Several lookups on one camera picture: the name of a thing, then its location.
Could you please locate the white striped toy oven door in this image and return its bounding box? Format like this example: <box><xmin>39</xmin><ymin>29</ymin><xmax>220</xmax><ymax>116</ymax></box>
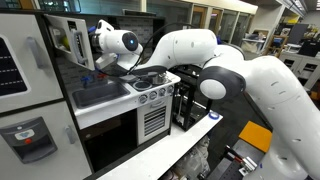
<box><xmin>136</xmin><ymin>96</ymin><xmax>174</xmax><ymax>146</ymax></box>

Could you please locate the white fridge door with dispenser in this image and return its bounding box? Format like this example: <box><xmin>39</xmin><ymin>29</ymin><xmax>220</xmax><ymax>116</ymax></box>
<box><xmin>0</xmin><ymin>101</ymin><xmax>93</xmax><ymax>180</ymax></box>

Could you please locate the silver toy pot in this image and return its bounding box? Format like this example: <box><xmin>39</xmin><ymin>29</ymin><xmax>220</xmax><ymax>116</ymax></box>
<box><xmin>146</xmin><ymin>71</ymin><xmax>168</xmax><ymax>85</ymax></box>

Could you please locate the blue tape roll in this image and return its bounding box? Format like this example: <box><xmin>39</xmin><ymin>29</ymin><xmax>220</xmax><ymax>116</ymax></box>
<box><xmin>207</xmin><ymin>110</ymin><xmax>221</xmax><ymax>121</ymax></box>

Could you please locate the gray plastic sink basin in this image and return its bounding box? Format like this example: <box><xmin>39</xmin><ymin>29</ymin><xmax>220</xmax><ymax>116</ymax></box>
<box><xmin>71</xmin><ymin>81</ymin><xmax>131</xmax><ymax>111</ymax></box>

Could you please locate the black white toy kitchen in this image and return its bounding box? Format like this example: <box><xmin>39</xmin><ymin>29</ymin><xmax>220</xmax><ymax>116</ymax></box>
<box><xmin>0</xmin><ymin>9</ymin><xmax>182</xmax><ymax>180</ymax></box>

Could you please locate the gray machine under table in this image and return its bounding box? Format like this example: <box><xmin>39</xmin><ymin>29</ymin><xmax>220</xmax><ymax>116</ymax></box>
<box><xmin>171</xmin><ymin>134</ymin><xmax>212</xmax><ymax>180</ymax></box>

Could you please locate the yellow floor mat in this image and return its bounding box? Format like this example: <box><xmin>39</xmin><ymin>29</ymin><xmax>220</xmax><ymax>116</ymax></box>
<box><xmin>238</xmin><ymin>120</ymin><xmax>274</xmax><ymax>154</ymax></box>

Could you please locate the wooden shelf unit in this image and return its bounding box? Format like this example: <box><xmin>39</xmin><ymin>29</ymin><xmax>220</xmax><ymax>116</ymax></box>
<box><xmin>263</xmin><ymin>33</ymin><xmax>288</xmax><ymax>58</ymax></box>

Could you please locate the white cabinet with glass doors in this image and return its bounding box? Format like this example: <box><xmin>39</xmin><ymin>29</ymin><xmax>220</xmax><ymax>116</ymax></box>
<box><xmin>279</xmin><ymin>51</ymin><xmax>320</xmax><ymax>91</ymax></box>

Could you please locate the black box device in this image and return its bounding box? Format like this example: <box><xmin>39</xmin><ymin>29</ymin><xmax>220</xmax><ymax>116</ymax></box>
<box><xmin>297</xmin><ymin>39</ymin><xmax>320</xmax><ymax>58</ymax></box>

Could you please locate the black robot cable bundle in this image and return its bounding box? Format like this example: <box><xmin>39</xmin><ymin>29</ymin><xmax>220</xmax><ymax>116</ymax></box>
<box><xmin>128</xmin><ymin>21</ymin><xmax>199</xmax><ymax>75</ymax></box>

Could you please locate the black clamp with orange handle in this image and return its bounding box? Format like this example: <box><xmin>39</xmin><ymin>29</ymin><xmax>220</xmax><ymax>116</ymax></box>
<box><xmin>222</xmin><ymin>144</ymin><xmax>258</xmax><ymax>177</ymax></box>

